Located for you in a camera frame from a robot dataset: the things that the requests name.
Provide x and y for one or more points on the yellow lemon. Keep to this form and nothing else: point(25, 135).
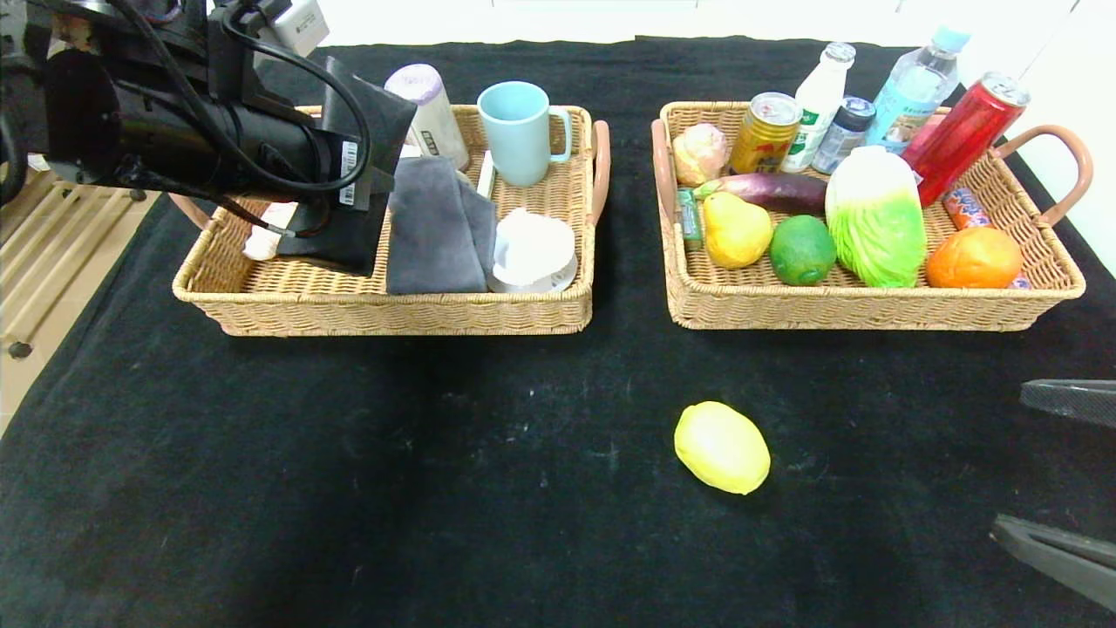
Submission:
point(722, 449)

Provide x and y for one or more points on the black glasses case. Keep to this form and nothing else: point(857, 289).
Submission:
point(357, 235)

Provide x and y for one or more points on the white plate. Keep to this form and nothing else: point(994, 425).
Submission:
point(536, 253)

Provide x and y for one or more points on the white table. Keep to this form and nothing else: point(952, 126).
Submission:
point(610, 22)

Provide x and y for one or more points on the teal mug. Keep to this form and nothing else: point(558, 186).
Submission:
point(520, 139)

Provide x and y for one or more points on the pink lotion bottle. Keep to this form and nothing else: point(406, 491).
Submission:
point(266, 231)

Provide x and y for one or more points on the green white napa cabbage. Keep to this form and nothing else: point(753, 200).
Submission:
point(876, 227)

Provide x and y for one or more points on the small blue lid bottle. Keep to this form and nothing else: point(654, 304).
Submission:
point(839, 135)

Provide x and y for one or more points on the black tablecloth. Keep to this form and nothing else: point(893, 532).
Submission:
point(436, 480)

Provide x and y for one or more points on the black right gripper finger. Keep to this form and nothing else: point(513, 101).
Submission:
point(1064, 558)
point(1077, 401)

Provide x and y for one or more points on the purple eggplant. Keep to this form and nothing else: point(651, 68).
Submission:
point(776, 187)

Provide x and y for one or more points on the green lime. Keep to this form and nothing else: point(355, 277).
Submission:
point(802, 251)

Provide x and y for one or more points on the orange blue candy roll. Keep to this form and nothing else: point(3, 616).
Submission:
point(963, 209)

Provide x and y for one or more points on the white pen pink tip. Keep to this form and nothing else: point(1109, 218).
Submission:
point(486, 174)

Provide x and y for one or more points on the pink snack packet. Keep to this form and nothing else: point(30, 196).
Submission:
point(922, 129)

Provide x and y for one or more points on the gold metal rack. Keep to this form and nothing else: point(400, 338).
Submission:
point(52, 244)

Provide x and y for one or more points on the small green candy pack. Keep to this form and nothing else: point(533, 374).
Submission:
point(688, 218)

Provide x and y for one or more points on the red drink can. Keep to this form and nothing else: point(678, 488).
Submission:
point(968, 131)

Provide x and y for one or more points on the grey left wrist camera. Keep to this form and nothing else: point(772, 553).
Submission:
point(301, 22)

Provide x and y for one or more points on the grey towel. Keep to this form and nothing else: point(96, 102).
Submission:
point(436, 235)

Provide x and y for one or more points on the clear water bottle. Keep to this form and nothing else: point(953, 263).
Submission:
point(911, 87)

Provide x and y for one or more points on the gold drink can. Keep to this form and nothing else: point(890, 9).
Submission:
point(763, 138)

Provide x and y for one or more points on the yellow pear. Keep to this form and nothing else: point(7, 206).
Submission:
point(737, 231)

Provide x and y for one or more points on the white milk bottle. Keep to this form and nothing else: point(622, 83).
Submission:
point(819, 94)

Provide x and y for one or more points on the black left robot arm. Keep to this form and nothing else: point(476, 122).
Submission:
point(87, 35)

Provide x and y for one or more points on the orange fruit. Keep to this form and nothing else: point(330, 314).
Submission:
point(972, 259)

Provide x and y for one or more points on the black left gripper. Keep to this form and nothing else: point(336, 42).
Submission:
point(350, 171)

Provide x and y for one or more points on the beige tumbler purple lid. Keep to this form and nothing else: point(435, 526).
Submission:
point(436, 113)

